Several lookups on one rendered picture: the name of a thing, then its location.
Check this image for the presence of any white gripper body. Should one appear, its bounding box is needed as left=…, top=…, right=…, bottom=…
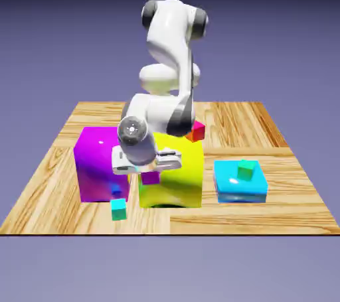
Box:
left=111, top=145, right=183, bottom=176

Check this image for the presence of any small purple cube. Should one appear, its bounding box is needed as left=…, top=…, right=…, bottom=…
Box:
left=141, top=171, right=161, bottom=185

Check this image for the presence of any small red cube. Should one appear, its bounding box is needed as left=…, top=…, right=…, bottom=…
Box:
left=185, top=120, right=207, bottom=143

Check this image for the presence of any small teal cube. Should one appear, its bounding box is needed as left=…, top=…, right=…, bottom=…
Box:
left=110, top=198, right=128, bottom=222

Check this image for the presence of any small green cube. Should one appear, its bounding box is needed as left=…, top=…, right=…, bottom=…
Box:
left=236, top=159, right=257, bottom=183

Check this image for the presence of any large yellow box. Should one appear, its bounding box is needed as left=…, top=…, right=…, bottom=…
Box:
left=137, top=131, right=205, bottom=209

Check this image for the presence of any large cyan box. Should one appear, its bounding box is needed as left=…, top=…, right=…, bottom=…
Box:
left=213, top=159, right=269, bottom=204

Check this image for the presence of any large magenta box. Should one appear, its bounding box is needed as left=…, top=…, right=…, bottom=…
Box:
left=73, top=126, right=131, bottom=204

